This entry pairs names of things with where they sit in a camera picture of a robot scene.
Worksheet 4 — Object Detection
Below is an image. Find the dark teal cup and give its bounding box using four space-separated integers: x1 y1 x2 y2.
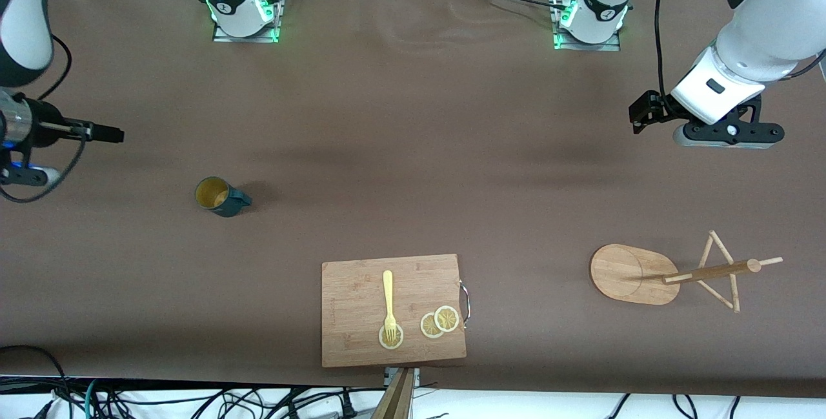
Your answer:
195 176 253 218

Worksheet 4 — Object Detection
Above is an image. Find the wooden cup rack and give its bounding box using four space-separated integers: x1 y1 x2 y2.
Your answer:
589 230 784 314

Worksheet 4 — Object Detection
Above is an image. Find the brown table cover sheet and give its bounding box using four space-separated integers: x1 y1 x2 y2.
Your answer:
0 0 826 400

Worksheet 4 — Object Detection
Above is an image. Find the dried lemon slice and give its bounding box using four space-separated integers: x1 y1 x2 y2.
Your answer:
419 312 446 340
434 305 460 333
378 322 405 351

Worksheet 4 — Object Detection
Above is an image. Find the wooden cutting board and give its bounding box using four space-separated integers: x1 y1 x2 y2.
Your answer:
321 253 471 369

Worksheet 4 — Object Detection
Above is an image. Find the yellow plastic fork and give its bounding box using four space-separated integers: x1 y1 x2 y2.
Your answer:
382 269 398 345

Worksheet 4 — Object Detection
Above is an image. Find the wooden stick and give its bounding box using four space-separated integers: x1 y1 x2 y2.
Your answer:
371 367 414 419

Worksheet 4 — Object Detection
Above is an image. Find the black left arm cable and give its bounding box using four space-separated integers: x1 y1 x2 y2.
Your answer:
654 0 681 100

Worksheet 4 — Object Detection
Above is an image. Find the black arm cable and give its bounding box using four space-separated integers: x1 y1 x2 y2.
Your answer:
654 0 681 100
0 33 89 204

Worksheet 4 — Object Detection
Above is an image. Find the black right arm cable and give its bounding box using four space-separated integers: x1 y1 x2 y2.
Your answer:
0 33 89 204

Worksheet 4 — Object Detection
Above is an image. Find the black looped floor cable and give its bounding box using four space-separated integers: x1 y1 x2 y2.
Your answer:
0 345 68 419

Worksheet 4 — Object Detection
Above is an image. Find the small metal bracket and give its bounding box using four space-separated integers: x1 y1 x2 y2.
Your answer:
385 367 421 389

